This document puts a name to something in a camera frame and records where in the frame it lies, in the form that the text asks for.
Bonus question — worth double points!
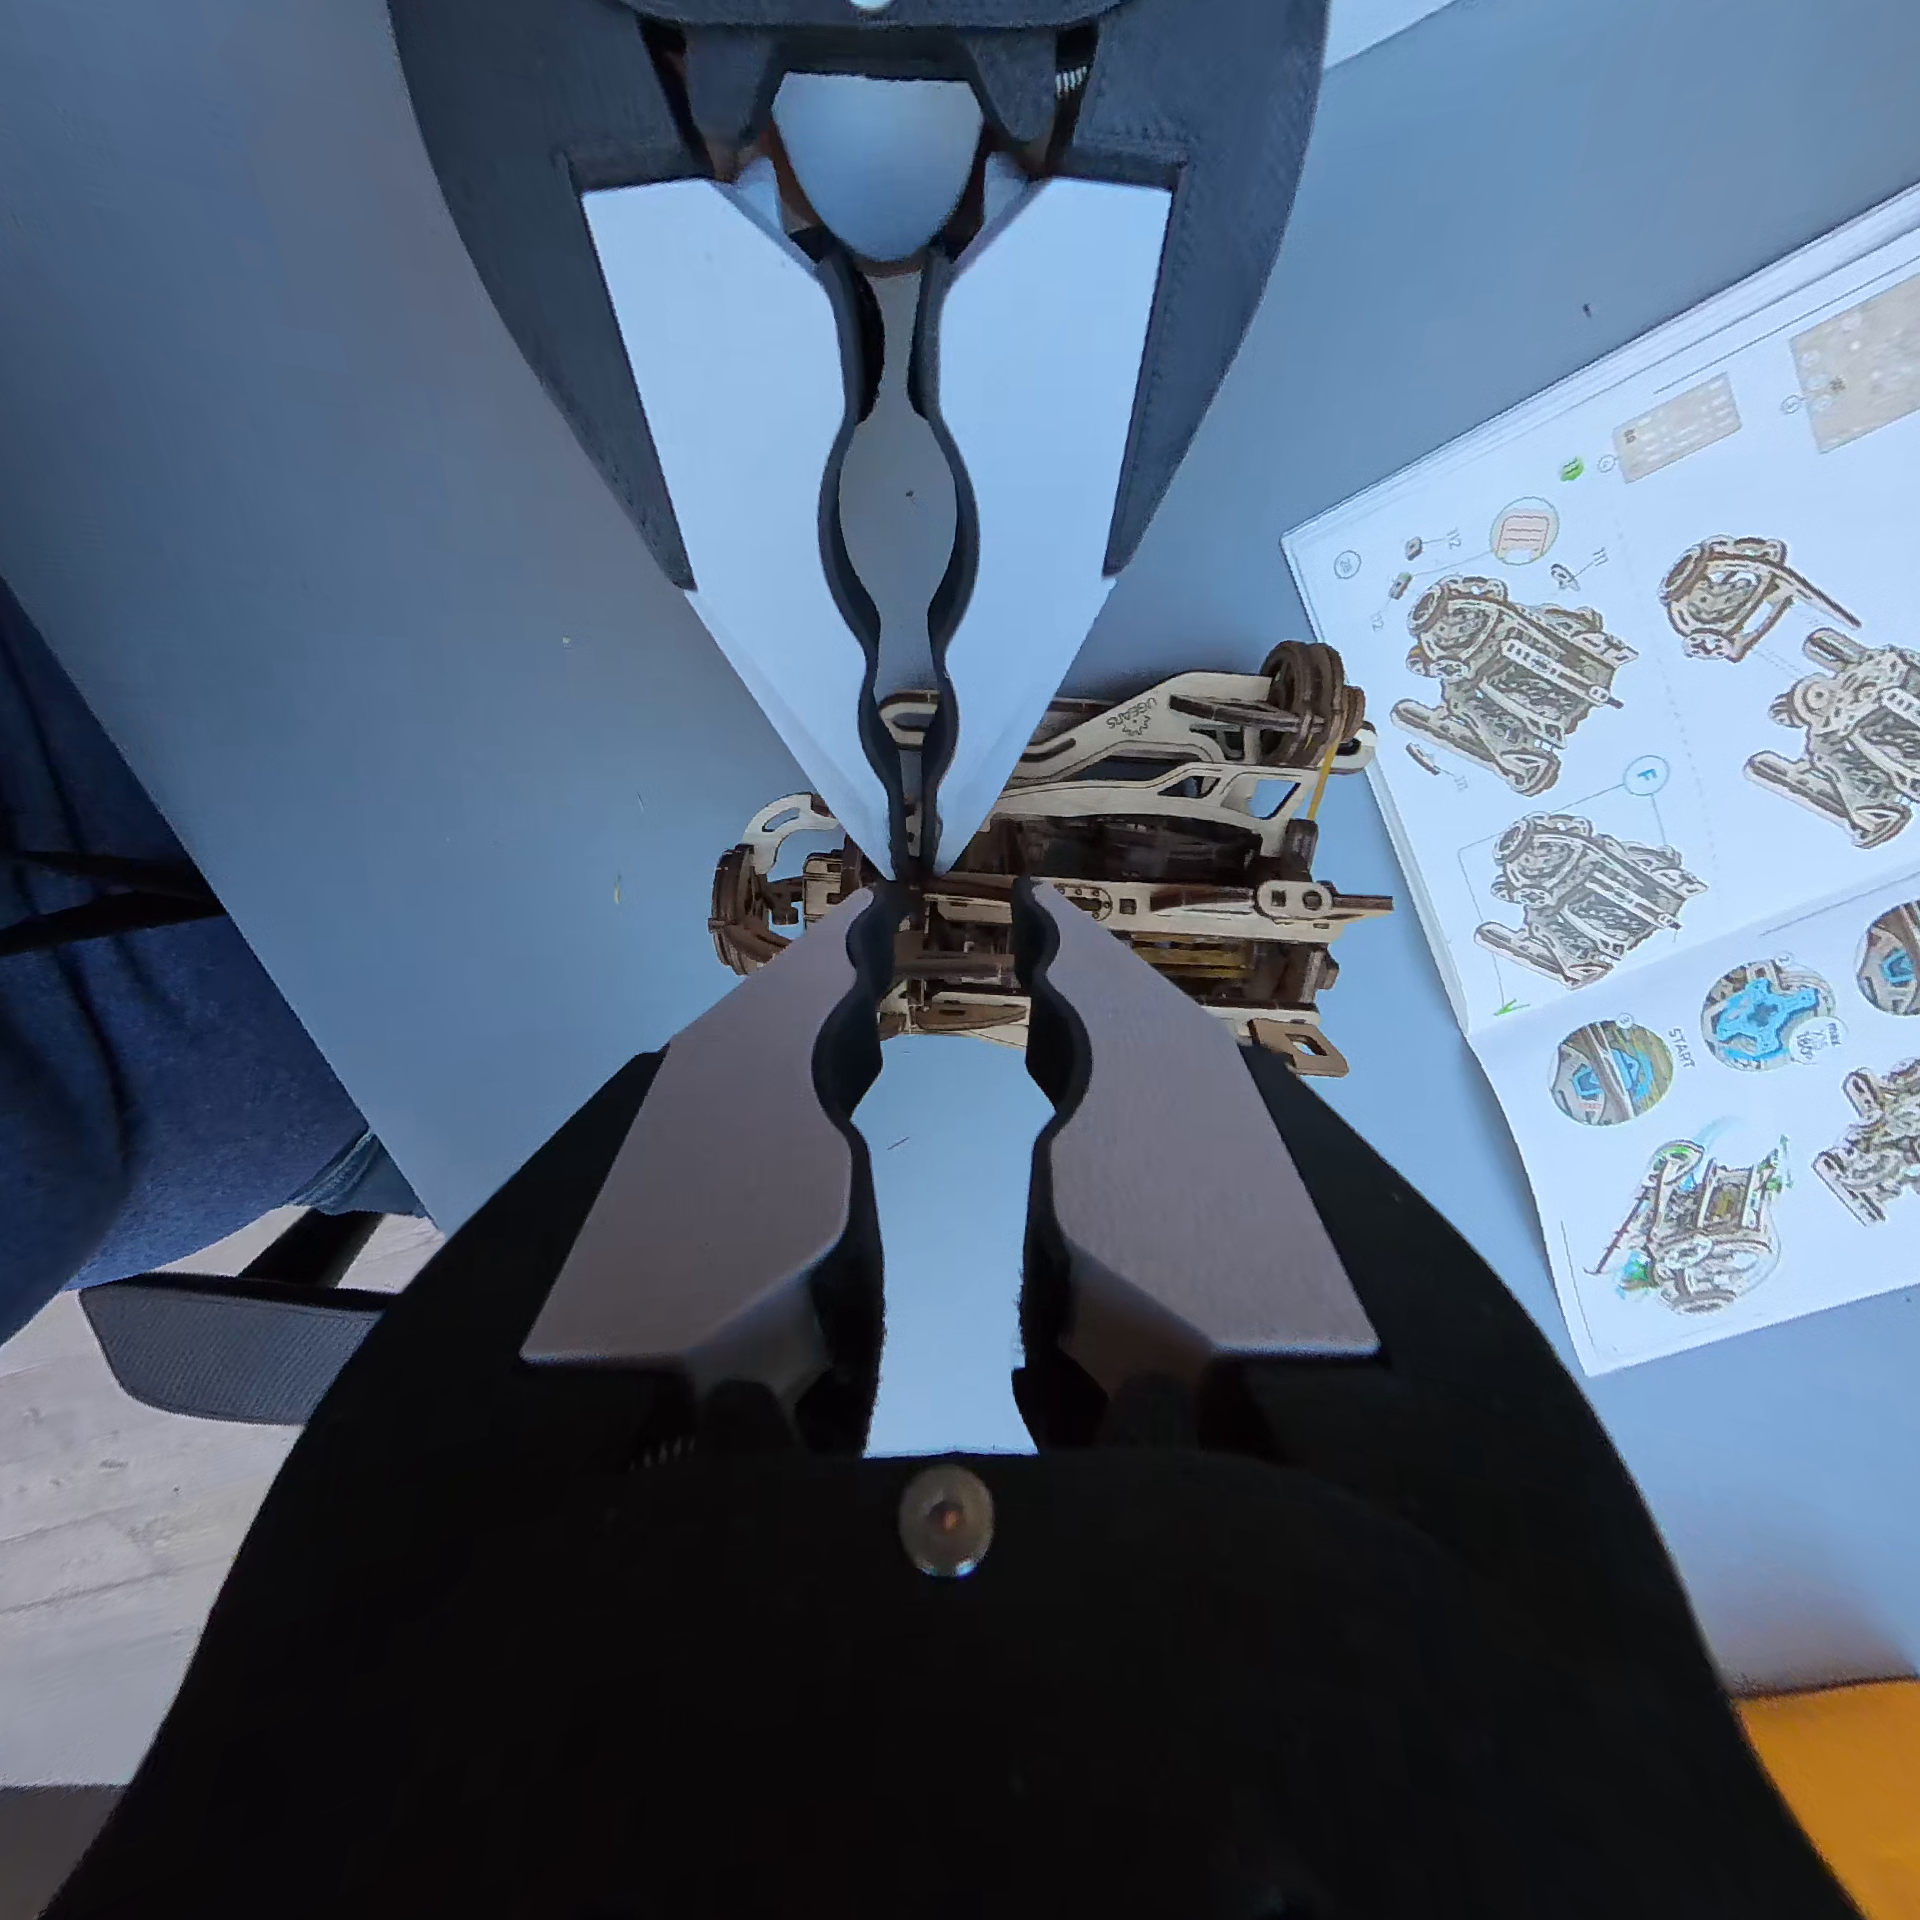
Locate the person's blue jeans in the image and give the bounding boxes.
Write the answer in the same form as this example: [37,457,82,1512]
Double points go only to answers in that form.
[292,1131,430,1221]

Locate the black mesh office chair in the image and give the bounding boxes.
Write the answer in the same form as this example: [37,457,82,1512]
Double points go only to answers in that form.
[78,1208,395,1427]

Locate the wooden submarine model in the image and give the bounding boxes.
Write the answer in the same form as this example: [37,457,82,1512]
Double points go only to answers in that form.
[709,638,1397,1079]

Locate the yellow plastic crate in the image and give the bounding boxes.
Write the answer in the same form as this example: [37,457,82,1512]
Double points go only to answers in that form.
[1733,1680,1920,1920]

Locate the illustrated instruction booklet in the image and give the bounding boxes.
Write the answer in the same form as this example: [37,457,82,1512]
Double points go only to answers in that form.
[1282,187,1920,1378]

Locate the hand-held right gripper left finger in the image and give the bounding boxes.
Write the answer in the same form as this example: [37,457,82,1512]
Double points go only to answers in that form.
[516,885,888,1454]

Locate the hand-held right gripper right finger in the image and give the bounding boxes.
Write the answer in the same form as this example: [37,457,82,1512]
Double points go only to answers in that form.
[1016,883,1384,1454]

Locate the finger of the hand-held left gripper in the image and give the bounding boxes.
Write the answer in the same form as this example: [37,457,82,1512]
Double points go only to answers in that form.
[908,176,1177,878]
[576,173,913,881]

